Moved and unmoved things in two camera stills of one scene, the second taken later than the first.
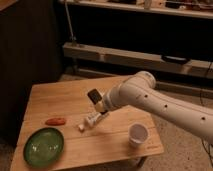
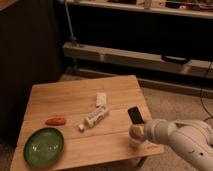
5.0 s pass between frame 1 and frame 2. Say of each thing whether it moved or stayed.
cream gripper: moved
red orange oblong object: stayed
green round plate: stayed
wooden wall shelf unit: stayed
